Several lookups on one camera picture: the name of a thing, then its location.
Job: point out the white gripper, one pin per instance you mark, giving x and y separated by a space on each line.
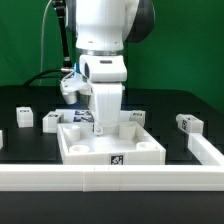
100 78

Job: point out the white square table top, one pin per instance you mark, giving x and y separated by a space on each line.
125 144

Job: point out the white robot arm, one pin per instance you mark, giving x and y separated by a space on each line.
102 27

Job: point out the white sheet with markers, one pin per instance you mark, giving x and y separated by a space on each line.
77 115

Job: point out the white U-shaped fence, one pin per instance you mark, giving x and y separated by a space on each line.
111 178

